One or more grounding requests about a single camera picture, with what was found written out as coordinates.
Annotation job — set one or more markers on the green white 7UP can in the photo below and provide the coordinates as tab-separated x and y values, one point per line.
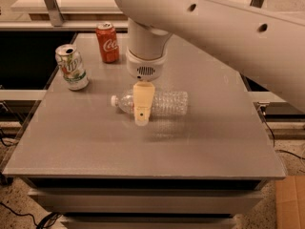
70	63

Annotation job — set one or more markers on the grey table cabinet with drawers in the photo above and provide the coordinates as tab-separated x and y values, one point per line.
86	159

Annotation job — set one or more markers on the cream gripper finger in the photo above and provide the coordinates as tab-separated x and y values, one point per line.
143	93

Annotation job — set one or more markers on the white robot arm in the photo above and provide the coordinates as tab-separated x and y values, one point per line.
266	47

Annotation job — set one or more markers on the white shelf board behind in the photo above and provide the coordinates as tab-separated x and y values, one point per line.
79	0

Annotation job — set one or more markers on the red Coca-Cola can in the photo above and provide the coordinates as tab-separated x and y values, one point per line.
107	39

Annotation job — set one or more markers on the cardboard box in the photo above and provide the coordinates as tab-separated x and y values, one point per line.
290	202

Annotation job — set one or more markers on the clear plastic water bottle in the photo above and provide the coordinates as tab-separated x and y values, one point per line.
164	102

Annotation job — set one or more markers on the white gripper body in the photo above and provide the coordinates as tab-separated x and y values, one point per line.
146	66

